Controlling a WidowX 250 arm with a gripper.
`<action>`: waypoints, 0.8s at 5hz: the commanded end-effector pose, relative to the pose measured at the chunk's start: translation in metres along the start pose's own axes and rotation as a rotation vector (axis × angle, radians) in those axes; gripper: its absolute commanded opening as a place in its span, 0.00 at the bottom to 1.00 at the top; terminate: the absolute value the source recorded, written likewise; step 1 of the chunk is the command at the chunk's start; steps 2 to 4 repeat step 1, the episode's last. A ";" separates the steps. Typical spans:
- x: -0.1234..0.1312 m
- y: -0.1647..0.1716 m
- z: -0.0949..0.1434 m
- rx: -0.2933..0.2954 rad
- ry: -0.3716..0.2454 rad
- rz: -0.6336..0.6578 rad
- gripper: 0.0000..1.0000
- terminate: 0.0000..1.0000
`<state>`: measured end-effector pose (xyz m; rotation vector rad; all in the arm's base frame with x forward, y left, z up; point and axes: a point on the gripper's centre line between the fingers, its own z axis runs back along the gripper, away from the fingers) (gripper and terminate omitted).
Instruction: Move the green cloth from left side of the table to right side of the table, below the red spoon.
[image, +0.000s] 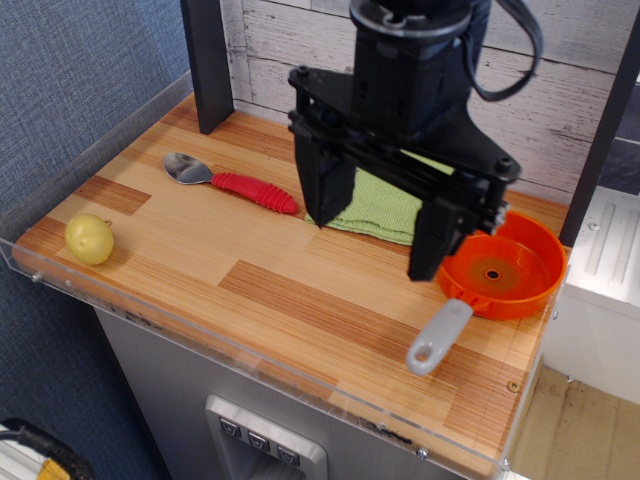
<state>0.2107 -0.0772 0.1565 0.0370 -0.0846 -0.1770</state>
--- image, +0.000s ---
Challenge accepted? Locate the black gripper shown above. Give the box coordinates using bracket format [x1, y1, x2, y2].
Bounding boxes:
[289, 19, 520, 281]

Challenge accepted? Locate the green cloth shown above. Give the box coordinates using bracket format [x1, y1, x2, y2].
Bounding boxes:
[326, 168, 423, 245]

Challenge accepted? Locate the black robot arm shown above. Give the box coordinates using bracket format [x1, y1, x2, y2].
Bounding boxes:
[289, 1, 520, 281]

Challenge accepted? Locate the white toy sink unit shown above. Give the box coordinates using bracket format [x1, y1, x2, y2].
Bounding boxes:
[541, 187, 639, 403]

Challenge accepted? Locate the grey toy fridge cabinet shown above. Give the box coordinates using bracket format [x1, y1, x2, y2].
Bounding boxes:
[97, 311, 456, 479]

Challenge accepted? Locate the silver dispenser button panel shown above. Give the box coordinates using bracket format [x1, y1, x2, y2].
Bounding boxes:
[205, 395, 329, 479]

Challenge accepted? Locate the yellow toy potato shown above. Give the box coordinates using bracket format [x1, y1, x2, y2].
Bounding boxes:
[65, 213, 114, 266]

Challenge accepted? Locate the clear acrylic table guard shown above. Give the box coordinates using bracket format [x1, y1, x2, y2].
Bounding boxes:
[1, 73, 551, 479]

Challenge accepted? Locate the yellow object bottom corner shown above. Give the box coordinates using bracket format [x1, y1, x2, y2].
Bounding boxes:
[36, 458, 71, 480]

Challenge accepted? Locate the orange pot grey handle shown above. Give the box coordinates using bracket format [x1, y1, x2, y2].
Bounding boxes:
[405, 212, 567, 376]

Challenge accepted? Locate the red handled metal spoon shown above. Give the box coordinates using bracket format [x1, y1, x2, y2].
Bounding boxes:
[162, 153, 299, 214]

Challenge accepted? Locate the dark left frame post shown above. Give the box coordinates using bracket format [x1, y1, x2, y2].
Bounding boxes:
[180, 0, 235, 134]

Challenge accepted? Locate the dark frame post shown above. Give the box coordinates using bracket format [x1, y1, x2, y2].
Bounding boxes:
[559, 13, 639, 248]
[180, 0, 235, 134]

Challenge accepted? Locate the dark right frame post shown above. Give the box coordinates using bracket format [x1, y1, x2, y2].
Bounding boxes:
[559, 13, 639, 248]

